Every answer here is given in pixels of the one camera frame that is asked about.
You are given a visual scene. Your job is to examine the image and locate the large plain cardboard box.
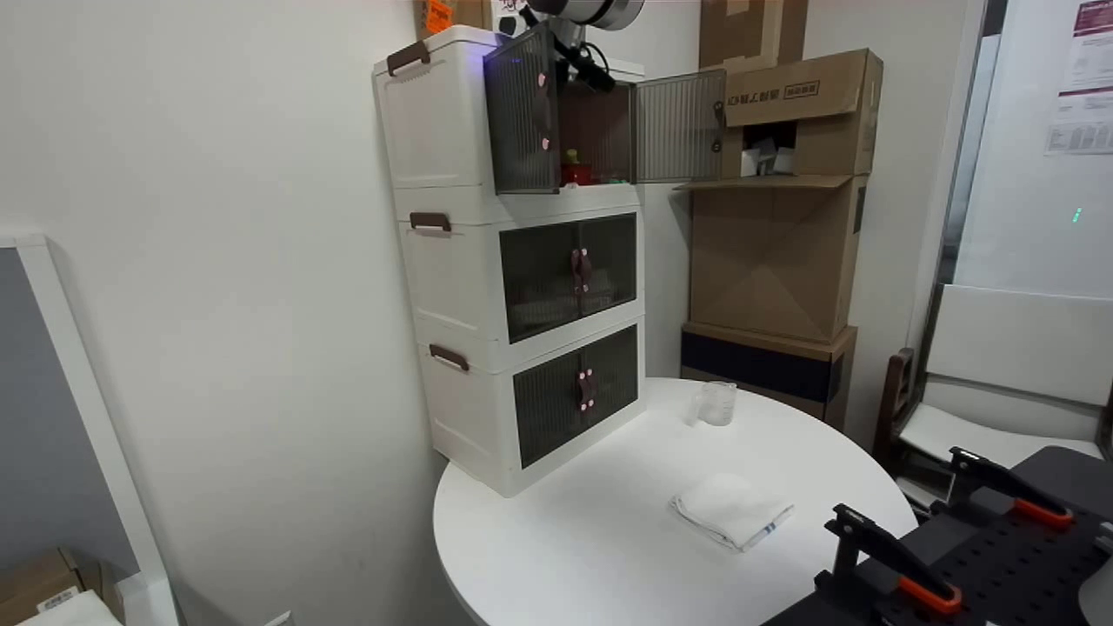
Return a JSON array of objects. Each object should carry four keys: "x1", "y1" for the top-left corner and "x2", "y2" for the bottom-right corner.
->
[{"x1": 684, "y1": 175, "x2": 868, "y2": 350}]

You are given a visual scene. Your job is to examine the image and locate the cardboard box orange label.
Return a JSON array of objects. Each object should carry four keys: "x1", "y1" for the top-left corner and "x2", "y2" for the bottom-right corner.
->
[{"x1": 411, "y1": 0, "x2": 496, "y2": 43}]

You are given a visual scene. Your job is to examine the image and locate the white framed grey partition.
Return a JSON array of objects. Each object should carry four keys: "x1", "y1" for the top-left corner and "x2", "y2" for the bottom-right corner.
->
[{"x1": 0, "y1": 229, "x2": 184, "y2": 626}]

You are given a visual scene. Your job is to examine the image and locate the white wall poster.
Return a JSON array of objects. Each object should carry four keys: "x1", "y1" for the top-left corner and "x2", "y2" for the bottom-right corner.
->
[{"x1": 1042, "y1": 0, "x2": 1113, "y2": 160}]

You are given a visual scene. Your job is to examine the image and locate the black low cabinet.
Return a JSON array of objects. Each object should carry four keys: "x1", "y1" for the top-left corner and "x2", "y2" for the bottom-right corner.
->
[{"x1": 678, "y1": 324, "x2": 863, "y2": 430}]

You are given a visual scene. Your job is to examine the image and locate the smoked cabinet door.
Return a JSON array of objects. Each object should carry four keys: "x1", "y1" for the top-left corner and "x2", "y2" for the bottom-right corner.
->
[
  {"x1": 634, "y1": 69, "x2": 732, "y2": 187},
  {"x1": 496, "y1": 223, "x2": 581, "y2": 349},
  {"x1": 513, "y1": 343, "x2": 586, "y2": 470},
  {"x1": 574, "y1": 324, "x2": 640, "y2": 423},
  {"x1": 569, "y1": 211, "x2": 640, "y2": 320},
  {"x1": 484, "y1": 28, "x2": 568, "y2": 197}
]

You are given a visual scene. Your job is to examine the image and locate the small black white device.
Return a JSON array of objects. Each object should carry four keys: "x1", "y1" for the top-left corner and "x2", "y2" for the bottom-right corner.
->
[{"x1": 736, "y1": 121, "x2": 802, "y2": 180}]

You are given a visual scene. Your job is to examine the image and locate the black clamp orange handle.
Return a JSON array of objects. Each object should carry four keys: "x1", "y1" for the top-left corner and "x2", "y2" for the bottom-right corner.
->
[
  {"x1": 945, "y1": 444, "x2": 1078, "y2": 536},
  {"x1": 826, "y1": 502, "x2": 967, "y2": 618}
]

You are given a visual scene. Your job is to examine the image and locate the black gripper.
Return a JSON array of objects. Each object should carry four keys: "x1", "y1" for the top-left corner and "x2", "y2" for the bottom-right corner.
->
[{"x1": 542, "y1": 26, "x2": 620, "y2": 96}]

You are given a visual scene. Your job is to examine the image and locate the white stacked storage cabinet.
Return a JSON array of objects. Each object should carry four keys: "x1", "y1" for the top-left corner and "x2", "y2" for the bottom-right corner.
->
[{"x1": 371, "y1": 26, "x2": 646, "y2": 502}]

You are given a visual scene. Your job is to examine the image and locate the white board panel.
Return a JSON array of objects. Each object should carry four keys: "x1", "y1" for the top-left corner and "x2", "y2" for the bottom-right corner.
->
[{"x1": 921, "y1": 283, "x2": 1113, "y2": 409}]

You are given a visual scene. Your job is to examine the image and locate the clear plastic cup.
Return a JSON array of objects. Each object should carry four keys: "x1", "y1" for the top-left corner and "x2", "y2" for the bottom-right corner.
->
[{"x1": 691, "y1": 380, "x2": 740, "y2": 427}]

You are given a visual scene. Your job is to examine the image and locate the white paper sheets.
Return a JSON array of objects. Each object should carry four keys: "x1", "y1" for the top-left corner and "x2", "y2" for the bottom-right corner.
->
[{"x1": 15, "y1": 589, "x2": 124, "y2": 626}]

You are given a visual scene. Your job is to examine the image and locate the tall narrow cardboard box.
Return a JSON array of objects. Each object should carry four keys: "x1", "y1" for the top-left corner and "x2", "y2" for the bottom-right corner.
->
[{"x1": 696, "y1": 0, "x2": 811, "y2": 69}]

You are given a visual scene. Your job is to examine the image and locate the red object in cabinet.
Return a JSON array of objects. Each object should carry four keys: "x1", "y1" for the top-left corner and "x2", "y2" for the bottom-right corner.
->
[{"x1": 561, "y1": 160, "x2": 620, "y2": 187}]

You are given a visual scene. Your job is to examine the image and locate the printed cardboard box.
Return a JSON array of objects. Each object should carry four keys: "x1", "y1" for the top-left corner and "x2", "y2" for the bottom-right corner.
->
[{"x1": 719, "y1": 44, "x2": 887, "y2": 186}]

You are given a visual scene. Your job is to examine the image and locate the flat cardboard tray box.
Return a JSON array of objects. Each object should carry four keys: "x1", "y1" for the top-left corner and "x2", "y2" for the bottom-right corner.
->
[{"x1": 0, "y1": 546, "x2": 120, "y2": 626}]

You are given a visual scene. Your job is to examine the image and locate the dark brown wooden frame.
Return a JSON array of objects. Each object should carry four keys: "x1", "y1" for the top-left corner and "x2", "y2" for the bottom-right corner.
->
[{"x1": 868, "y1": 343, "x2": 933, "y2": 472}]

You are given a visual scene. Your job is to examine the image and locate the white folded cloth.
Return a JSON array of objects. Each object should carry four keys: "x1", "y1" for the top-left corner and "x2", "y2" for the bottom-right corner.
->
[{"x1": 671, "y1": 470, "x2": 798, "y2": 553}]

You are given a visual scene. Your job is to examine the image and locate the black orange clamp tool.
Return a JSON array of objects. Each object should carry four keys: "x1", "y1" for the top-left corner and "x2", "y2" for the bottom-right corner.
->
[{"x1": 763, "y1": 444, "x2": 1113, "y2": 626}]

